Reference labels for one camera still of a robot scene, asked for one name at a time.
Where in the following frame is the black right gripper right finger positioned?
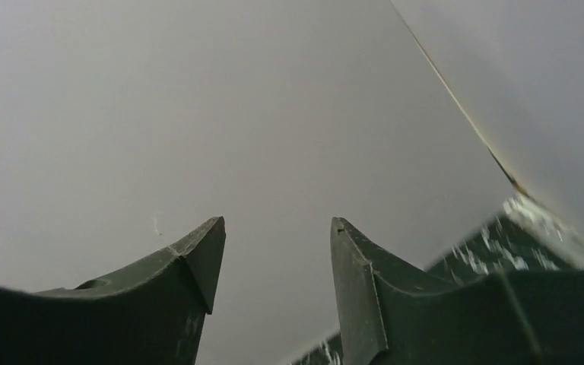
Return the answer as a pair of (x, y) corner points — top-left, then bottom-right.
(330, 217), (584, 364)

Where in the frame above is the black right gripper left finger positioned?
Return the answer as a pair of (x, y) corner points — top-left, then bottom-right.
(0, 217), (226, 364)

